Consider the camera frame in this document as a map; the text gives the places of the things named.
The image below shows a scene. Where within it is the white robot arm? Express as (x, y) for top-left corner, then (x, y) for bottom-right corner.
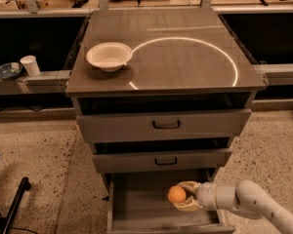
(168, 180), (293, 234)

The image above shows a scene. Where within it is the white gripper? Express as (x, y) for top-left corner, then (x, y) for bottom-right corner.
(173, 181), (217, 212)

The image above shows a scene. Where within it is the grey drawer cabinet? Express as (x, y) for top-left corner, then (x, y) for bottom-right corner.
(64, 6), (268, 234)

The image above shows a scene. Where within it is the white paper cup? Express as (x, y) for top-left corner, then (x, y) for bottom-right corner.
(21, 56), (40, 76)

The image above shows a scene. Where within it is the top grey drawer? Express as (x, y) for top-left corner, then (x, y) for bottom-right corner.
(77, 109), (251, 142)

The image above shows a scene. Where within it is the orange fruit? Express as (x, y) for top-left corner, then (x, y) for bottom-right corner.
(168, 185), (187, 204)

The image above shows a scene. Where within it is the white paper bowl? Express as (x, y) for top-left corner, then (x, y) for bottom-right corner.
(86, 42), (133, 72)

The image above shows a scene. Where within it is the grey side shelf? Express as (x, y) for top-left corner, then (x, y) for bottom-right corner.
(0, 70), (71, 96)

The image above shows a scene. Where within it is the bottom open grey drawer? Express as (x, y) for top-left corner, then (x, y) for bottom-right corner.
(107, 169), (234, 234)

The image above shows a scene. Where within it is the black floor stand leg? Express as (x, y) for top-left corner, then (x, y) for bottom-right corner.
(0, 177), (31, 234)

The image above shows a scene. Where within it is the middle grey drawer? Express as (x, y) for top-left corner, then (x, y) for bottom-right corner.
(93, 148), (232, 174)

